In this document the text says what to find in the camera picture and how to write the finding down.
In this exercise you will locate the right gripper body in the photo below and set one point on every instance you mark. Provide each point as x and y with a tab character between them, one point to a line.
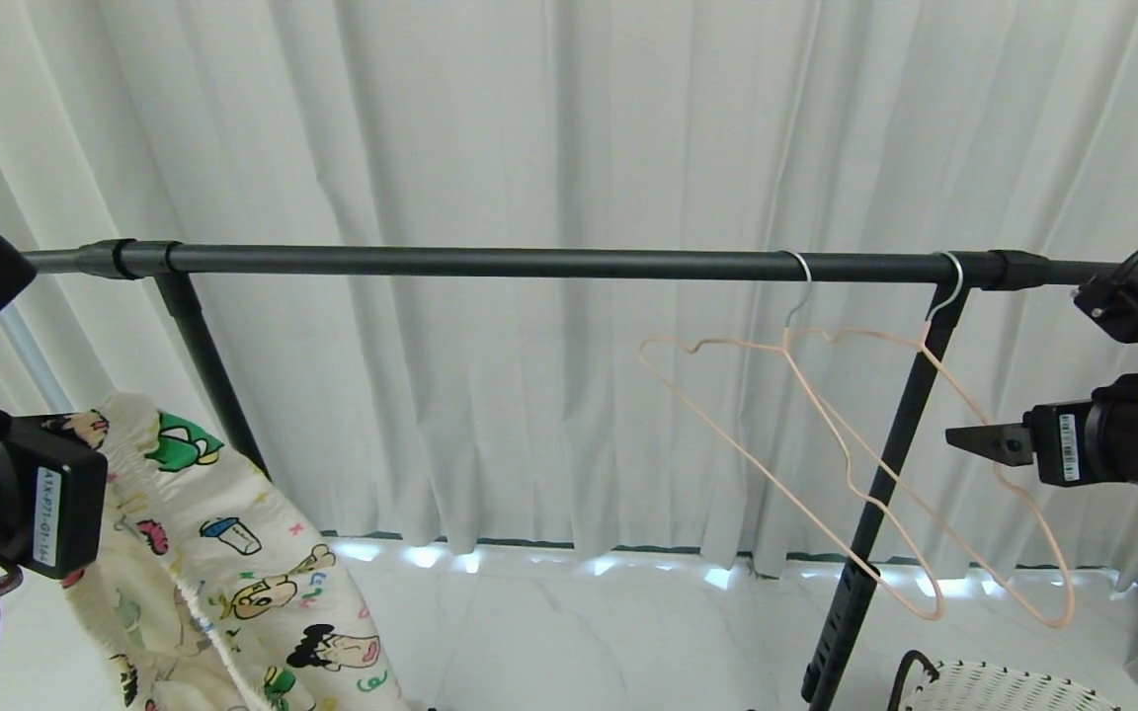
1122	444

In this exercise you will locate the pink clothes hanger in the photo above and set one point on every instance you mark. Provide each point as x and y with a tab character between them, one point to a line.
786	334
925	336

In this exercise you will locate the cream printed garment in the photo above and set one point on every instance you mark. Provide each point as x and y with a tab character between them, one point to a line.
233	553

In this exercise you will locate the white laundry basket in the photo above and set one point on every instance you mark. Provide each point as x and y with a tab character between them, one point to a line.
1004	691

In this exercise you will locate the black clothes rack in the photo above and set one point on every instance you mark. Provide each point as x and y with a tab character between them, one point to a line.
529	263

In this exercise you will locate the white curtain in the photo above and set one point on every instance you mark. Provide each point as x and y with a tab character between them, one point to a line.
529	118

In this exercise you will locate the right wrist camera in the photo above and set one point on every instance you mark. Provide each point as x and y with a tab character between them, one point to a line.
1137	301

